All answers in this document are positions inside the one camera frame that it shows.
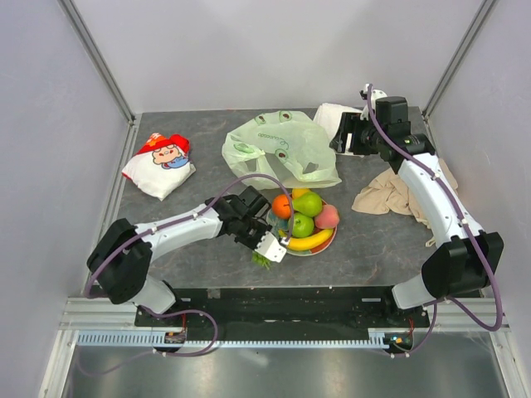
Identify red white cartoon pouch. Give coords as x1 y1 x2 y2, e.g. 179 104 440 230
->
121 133 196 201

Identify pale green plastic bag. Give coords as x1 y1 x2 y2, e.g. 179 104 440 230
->
222 110 341 188

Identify white folded towel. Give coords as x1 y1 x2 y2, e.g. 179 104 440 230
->
313 103 362 141

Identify red teal floral plate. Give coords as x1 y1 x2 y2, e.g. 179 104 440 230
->
266 192 339 256

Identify green fake apple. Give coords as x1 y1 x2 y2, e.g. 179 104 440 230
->
292 212 314 238

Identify orange fake fruit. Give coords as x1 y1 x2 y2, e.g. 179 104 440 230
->
271 194 292 220

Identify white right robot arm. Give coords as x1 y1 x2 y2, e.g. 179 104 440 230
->
330 90 504 327

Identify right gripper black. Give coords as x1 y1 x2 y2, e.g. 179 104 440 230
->
329 111 387 155

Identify yellow fake mango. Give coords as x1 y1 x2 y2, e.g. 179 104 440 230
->
291 188 310 199

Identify beige crumpled cloth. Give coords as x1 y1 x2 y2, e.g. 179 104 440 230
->
351 158 460 249

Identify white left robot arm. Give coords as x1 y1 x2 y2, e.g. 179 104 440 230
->
87 187 286 326

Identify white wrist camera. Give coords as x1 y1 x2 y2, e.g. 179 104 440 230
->
254 231 287 263
360 84 387 120

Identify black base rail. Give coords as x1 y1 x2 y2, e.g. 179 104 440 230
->
134 286 430 342

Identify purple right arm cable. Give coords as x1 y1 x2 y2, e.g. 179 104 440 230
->
367 85 505 360

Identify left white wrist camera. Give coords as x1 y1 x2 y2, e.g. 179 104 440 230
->
254 231 287 263

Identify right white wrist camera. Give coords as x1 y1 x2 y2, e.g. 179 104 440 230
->
360 84 387 120

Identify yellow fake banana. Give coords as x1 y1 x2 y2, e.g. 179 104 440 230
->
287 229 336 254

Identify green fake pear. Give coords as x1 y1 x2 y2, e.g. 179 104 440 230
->
292 192 323 217

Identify pink fake peach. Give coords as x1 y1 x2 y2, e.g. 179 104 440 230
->
314 204 339 230

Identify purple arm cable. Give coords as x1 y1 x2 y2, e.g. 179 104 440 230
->
367 85 505 360
76 172 295 376

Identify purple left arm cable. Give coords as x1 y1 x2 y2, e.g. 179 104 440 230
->
76 172 295 376

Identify light blue cable duct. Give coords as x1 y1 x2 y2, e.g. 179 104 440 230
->
76 330 389 349

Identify green fake grapes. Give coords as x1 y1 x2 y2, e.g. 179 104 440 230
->
251 251 271 269

